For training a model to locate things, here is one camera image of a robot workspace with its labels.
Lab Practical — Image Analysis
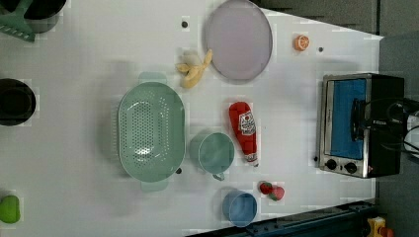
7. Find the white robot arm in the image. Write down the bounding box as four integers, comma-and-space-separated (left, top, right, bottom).
404, 112, 419, 158

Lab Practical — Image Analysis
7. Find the orange slice toy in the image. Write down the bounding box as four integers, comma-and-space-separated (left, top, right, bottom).
293, 35, 310, 51

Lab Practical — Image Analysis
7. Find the lilac round plate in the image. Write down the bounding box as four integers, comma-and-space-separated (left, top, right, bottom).
205, 0, 273, 80

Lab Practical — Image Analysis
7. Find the green mug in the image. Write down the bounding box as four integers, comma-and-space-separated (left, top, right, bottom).
190, 132, 235, 181

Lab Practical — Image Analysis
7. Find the red ketchup bottle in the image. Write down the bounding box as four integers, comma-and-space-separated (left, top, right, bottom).
228, 102, 259, 167

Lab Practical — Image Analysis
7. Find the black toaster oven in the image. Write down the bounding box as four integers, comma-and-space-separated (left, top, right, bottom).
317, 73, 405, 179

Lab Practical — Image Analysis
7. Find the green spatula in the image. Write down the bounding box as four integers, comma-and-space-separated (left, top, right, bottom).
0, 0, 36, 42

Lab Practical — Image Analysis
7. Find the red strawberry toy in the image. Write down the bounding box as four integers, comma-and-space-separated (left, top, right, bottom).
269, 186, 285, 201
259, 181, 273, 195

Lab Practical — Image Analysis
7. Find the black cylinder holder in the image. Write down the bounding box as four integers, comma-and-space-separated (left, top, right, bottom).
0, 78, 37, 126

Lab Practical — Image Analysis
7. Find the lime green object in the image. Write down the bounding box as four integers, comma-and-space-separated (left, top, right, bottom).
0, 196, 21, 224

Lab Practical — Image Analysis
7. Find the blue cup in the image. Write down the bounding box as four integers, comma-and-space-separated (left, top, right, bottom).
221, 190, 258, 227

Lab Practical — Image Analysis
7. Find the green oval colander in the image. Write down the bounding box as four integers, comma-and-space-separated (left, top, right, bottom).
118, 72, 186, 193

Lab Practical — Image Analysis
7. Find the peeled banana toy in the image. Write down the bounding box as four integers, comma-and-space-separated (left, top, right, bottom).
176, 49, 212, 89

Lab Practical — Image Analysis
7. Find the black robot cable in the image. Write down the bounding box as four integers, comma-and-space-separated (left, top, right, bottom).
362, 97, 419, 152

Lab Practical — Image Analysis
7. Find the yellow red object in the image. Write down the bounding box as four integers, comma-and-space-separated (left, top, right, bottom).
367, 216, 394, 237

